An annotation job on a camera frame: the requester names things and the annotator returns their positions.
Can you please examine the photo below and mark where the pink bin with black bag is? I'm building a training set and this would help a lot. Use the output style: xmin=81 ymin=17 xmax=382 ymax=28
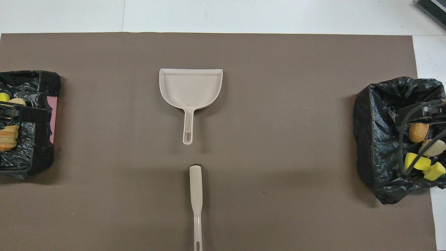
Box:
xmin=0 ymin=70 xmax=61 ymax=180

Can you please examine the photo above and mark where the small yellow sponge piece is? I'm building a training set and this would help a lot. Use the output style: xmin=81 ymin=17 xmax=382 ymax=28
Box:
xmin=423 ymin=161 xmax=446 ymax=181

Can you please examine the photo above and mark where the beige plastic dustpan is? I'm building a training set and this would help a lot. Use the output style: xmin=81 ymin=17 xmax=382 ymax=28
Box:
xmin=159 ymin=68 xmax=223 ymax=145

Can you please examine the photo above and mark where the beige brush with black bristles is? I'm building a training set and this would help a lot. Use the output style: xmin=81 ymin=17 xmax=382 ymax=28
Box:
xmin=189 ymin=165 xmax=203 ymax=251

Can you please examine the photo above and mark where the beige jagged foam chunk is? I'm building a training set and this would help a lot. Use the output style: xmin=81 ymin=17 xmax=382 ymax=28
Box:
xmin=0 ymin=124 xmax=20 ymax=152

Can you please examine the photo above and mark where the dark grey ribbed device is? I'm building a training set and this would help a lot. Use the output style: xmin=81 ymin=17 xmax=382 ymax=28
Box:
xmin=415 ymin=0 xmax=446 ymax=30

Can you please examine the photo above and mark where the notched yellow sponge piece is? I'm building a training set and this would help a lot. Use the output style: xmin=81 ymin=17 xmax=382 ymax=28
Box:
xmin=404 ymin=152 xmax=432 ymax=172

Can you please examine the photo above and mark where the brown table mat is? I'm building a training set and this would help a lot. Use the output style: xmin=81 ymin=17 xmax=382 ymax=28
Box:
xmin=0 ymin=33 xmax=438 ymax=251

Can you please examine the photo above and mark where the beige angular foam chunk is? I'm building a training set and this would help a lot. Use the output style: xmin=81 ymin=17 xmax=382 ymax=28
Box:
xmin=418 ymin=139 xmax=446 ymax=157

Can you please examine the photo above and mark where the orange-brown sponge chunk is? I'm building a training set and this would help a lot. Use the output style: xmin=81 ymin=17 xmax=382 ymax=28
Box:
xmin=408 ymin=122 xmax=430 ymax=143

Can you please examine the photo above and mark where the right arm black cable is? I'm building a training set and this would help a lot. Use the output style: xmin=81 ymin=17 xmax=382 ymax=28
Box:
xmin=397 ymin=99 xmax=446 ymax=175

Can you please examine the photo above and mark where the black bag lined bin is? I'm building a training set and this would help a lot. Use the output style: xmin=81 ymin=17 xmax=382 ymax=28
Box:
xmin=353 ymin=76 xmax=446 ymax=205

